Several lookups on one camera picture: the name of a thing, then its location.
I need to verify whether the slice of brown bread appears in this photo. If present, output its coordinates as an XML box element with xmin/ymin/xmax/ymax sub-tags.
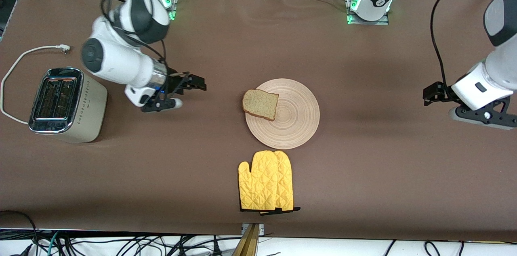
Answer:
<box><xmin>242</xmin><ymin>89</ymin><xmax>280</xmax><ymax>122</ymax></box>

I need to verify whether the round wooden plate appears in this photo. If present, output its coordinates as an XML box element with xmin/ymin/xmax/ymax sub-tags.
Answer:
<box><xmin>245</xmin><ymin>78</ymin><xmax>320</xmax><ymax>150</ymax></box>

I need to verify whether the cream and chrome toaster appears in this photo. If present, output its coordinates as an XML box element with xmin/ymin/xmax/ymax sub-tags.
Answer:
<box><xmin>28</xmin><ymin>67</ymin><xmax>108</xmax><ymax>143</ymax></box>

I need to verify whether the yellow quilted oven mitt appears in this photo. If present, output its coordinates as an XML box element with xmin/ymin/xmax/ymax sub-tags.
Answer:
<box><xmin>238</xmin><ymin>150</ymin><xmax>284</xmax><ymax>212</ymax></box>
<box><xmin>271</xmin><ymin>150</ymin><xmax>301</xmax><ymax>215</ymax></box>

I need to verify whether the wooden bar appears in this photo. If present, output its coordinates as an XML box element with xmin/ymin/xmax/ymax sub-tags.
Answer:
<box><xmin>232</xmin><ymin>224</ymin><xmax>261</xmax><ymax>256</ymax></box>

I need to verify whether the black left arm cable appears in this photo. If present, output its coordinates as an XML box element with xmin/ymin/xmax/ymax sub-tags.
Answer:
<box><xmin>430</xmin><ymin>0</ymin><xmax>517</xmax><ymax>89</ymax></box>

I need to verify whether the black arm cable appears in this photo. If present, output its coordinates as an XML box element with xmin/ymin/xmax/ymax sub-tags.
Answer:
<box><xmin>430</xmin><ymin>0</ymin><xmax>517</xmax><ymax>89</ymax></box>
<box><xmin>100</xmin><ymin>0</ymin><xmax>168</xmax><ymax>67</ymax></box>

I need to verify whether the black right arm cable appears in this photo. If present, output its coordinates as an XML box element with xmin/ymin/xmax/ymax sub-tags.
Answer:
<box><xmin>100</xmin><ymin>0</ymin><xmax>168</xmax><ymax>67</ymax></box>

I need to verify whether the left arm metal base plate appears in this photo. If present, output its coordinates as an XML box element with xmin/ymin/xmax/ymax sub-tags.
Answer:
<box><xmin>345</xmin><ymin>0</ymin><xmax>391</xmax><ymax>25</ymax></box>

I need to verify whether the black floor cable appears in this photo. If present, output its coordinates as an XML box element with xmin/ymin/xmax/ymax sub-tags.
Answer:
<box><xmin>423</xmin><ymin>240</ymin><xmax>441</xmax><ymax>256</ymax></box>
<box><xmin>0</xmin><ymin>210</ymin><xmax>39</xmax><ymax>256</ymax></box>
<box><xmin>382</xmin><ymin>240</ymin><xmax>399</xmax><ymax>256</ymax></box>

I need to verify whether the white toaster power cable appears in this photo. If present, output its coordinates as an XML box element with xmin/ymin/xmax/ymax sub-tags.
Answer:
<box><xmin>0</xmin><ymin>44</ymin><xmax>71</xmax><ymax>125</ymax></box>

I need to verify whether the teal floor cable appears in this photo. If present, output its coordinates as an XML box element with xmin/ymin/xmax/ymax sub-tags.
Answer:
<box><xmin>45</xmin><ymin>231</ymin><xmax>62</xmax><ymax>256</ymax></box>

